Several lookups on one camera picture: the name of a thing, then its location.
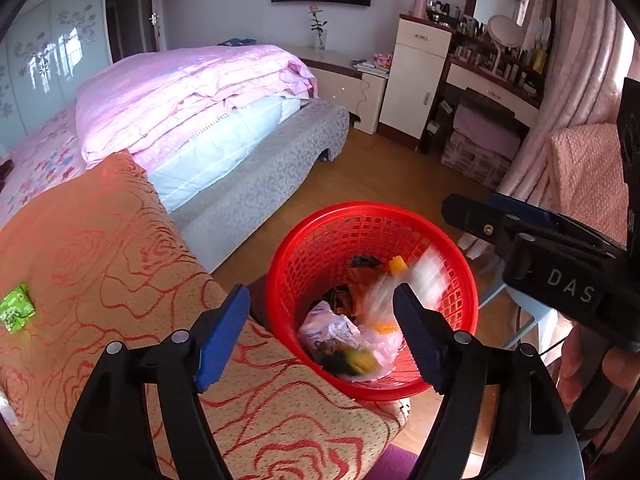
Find pink plastic bag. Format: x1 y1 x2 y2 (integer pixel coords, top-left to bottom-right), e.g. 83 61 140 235
360 320 407 367

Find white printed plastic package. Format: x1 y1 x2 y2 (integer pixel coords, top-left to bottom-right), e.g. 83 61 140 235
298 301 366 361

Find low cream cabinet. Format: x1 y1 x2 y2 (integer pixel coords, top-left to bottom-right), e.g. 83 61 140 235
295 45 388 136

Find row of cosmetic bottles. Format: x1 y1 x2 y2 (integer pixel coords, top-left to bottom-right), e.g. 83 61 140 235
427 0 548 96

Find flower patterned glass wardrobe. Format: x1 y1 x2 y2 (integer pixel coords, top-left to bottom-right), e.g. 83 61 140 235
0 0 113 146

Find light blue quilt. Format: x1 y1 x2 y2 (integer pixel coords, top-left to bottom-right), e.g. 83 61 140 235
147 97 301 213

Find books and pink items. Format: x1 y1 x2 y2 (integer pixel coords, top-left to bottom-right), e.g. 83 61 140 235
352 52 391 72

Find light blue stool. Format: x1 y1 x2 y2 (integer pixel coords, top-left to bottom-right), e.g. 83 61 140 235
480 260 561 351

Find folded white tissue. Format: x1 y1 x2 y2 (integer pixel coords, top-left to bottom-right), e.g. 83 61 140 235
0 390 17 427

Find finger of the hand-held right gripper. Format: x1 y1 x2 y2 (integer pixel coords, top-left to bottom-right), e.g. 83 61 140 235
487 192 627 257
442 193 556 256

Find pink curtain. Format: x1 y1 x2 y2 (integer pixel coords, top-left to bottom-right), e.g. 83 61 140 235
500 0 640 241

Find grey bed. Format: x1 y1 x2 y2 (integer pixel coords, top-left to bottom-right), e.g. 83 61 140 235
0 44 351 273

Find pink knitted throw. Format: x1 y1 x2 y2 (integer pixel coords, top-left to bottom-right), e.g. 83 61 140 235
547 122 631 241

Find white tissue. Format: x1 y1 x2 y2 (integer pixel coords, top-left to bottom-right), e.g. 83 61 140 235
0 390 17 427
360 255 441 331

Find red plastic basket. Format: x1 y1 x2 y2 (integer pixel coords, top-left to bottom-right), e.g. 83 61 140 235
265 201 478 402

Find rose in glass vase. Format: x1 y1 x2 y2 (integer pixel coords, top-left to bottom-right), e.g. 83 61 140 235
307 4 331 51

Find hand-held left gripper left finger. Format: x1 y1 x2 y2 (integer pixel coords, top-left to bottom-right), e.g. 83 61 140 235
54 284 251 480

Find bedroom door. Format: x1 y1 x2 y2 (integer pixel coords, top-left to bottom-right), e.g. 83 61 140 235
105 0 166 63

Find pink duvet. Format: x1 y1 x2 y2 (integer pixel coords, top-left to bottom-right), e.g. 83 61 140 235
75 44 318 171

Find green wrapper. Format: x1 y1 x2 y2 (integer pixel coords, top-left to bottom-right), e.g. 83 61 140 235
0 284 36 333

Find person's right hand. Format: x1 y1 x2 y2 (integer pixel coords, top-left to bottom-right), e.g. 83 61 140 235
557 324 640 402

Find round vanity mirror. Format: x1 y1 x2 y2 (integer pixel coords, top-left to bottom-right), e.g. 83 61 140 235
487 14 523 78

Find purple floor mat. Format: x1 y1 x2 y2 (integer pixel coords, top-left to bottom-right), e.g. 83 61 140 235
380 447 421 480

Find dressing table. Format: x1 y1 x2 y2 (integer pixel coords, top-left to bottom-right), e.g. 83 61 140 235
440 0 558 126

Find storage boxes under dresser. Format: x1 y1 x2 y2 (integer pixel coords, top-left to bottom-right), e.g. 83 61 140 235
440 87 526 186

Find tall cream cabinet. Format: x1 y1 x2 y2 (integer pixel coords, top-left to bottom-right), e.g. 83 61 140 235
378 14 453 141

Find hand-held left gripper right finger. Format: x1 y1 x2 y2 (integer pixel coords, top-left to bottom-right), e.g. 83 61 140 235
392 282 586 480

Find orange plastic bag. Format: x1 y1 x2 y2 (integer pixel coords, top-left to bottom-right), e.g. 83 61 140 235
330 267 386 318

